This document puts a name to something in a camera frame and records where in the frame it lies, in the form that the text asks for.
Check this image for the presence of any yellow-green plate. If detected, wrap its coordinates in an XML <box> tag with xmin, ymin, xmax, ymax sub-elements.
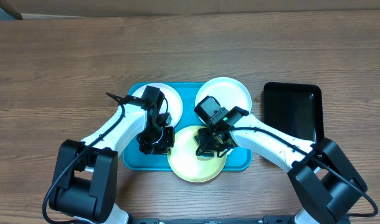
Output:
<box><xmin>167</xmin><ymin>126</ymin><xmax>227</xmax><ymax>183</ymax></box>

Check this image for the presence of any white plate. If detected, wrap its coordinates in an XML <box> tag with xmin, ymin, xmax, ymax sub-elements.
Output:
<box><xmin>195</xmin><ymin>77</ymin><xmax>252</xmax><ymax>112</ymax></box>
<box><xmin>128</xmin><ymin>83</ymin><xmax>183</xmax><ymax>127</ymax></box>

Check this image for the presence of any green yellow sponge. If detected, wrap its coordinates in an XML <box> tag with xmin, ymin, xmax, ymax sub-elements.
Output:
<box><xmin>194</xmin><ymin>135</ymin><xmax>217</xmax><ymax>157</ymax></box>

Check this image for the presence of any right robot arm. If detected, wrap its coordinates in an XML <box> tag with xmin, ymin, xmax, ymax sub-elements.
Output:
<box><xmin>194</xmin><ymin>96</ymin><xmax>367</xmax><ymax>223</ymax></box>

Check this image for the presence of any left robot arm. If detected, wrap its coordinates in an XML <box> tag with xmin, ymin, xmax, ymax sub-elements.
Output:
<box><xmin>42</xmin><ymin>83</ymin><xmax>183</xmax><ymax>223</ymax></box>

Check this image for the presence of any teal plastic tray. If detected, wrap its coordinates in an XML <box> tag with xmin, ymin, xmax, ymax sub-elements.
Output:
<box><xmin>122</xmin><ymin>82</ymin><xmax>253</xmax><ymax>172</ymax></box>

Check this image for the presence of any black rectangular tray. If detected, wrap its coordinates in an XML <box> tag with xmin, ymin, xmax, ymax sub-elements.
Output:
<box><xmin>263</xmin><ymin>82</ymin><xmax>325</xmax><ymax>142</ymax></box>

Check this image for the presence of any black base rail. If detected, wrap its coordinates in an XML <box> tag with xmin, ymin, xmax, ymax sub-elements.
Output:
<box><xmin>128</xmin><ymin>215</ymin><xmax>294</xmax><ymax>224</ymax></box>

